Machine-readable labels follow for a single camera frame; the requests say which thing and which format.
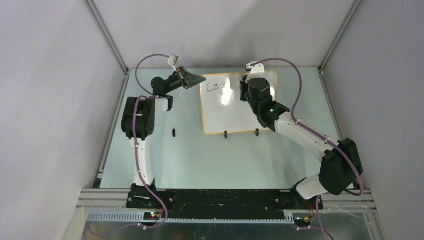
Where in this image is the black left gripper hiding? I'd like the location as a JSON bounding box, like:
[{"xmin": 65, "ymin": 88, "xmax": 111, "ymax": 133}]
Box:
[{"xmin": 164, "ymin": 66, "xmax": 205, "ymax": 95}]

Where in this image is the yellow framed whiteboard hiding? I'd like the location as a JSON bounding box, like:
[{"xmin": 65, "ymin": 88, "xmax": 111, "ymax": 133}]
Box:
[{"xmin": 200, "ymin": 72, "xmax": 267, "ymax": 135}]

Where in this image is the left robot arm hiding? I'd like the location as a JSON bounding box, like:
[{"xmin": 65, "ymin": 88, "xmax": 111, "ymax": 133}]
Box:
[{"xmin": 121, "ymin": 66, "xmax": 207, "ymax": 208}]

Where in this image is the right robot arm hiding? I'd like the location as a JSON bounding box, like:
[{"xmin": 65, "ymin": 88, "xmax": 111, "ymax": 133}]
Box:
[{"xmin": 240, "ymin": 76, "xmax": 363, "ymax": 209}]

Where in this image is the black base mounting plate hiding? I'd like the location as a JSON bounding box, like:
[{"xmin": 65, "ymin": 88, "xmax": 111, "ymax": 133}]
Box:
[{"xmin": 126, "ymin": 187, "xmax": 324, "ymax": 221}]

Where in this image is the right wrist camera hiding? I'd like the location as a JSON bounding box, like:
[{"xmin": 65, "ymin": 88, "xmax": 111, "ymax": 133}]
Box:
[{"xmin": 245, "ymin": 63, "xmax": 265, "ymax": 82}]

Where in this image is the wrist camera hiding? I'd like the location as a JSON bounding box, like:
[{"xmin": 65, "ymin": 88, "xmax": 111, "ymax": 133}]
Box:
[
  {"xmin": 245, "ymin": 63, "xmax": 265, "ymax": 82},
  {"xmin": 168, "ymin": 54, "xmax": 179, "ymax": 66}
]

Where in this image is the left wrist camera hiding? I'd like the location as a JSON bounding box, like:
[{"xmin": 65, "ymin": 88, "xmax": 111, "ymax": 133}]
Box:
[{"xmin": 168, "ymin": 54, "xmax": 179, "ymax": 66}]

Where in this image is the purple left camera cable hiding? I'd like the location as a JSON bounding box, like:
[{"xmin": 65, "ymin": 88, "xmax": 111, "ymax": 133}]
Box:
[{"xmin": 88, "ymin": 52, "xmax": 173, "ymax": 231}]

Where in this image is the purple camera cable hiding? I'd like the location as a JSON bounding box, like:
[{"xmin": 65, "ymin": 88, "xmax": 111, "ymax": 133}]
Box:
[
  {"xmin": 88, "ymin": 52, "xmax": 173, "ymax": 231},
  {"xmin": 248, "ymin": 57, "xmax": 365, "ymax": 240}
]

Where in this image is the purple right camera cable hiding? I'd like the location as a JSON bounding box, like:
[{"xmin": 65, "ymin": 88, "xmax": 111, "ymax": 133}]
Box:
[{"xmin": 248, "ymin": 57, "xmax": 365, "ymax": 240}]

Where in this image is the aluminium frame rail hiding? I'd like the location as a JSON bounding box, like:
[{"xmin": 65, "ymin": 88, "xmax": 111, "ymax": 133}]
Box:
[{"xmin": 84, "ymin": 0, "xmax": 129, "ymax": 189}]

